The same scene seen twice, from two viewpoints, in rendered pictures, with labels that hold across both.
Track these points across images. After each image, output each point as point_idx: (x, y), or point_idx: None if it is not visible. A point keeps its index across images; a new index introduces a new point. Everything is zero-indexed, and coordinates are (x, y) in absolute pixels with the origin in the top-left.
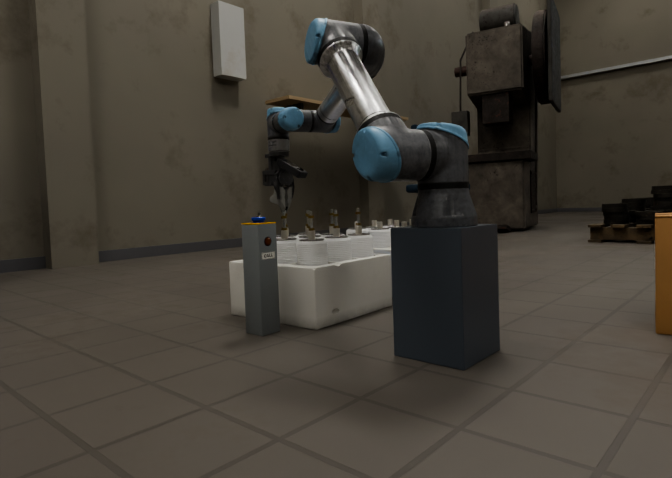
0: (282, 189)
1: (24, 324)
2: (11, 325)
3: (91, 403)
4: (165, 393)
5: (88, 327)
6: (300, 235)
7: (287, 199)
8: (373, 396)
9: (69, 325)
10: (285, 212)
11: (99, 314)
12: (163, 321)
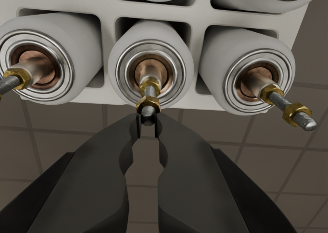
0: (198, 210)
1: (317, 208)
2: (321, 212)
3: None
4: None
5: (320, 160)
6: (80, 69)
7: (126, 148)
8: None
9: (315, 179)
10: (149, 109)
11: (270, 194)
12: (284, 120)
